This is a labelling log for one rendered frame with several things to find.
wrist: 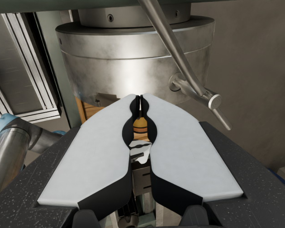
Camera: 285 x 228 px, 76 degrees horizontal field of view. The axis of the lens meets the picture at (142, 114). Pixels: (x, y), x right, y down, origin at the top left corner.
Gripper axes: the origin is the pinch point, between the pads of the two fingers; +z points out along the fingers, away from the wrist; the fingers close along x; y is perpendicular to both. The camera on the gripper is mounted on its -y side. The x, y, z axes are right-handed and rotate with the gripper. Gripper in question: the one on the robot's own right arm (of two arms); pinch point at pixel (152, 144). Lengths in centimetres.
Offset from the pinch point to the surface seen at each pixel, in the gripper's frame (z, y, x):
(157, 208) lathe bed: 9, 75, -21
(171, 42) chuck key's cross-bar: -5.9, -35.8, 25.0
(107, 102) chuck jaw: -11.9, -23.7, 12.1
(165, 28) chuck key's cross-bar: -6.8, -37.0, 25.6
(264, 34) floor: 147, -4, -109
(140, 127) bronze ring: -4.1, -9.9, 3.0
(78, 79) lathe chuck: -16.1, -27.5, 8.9
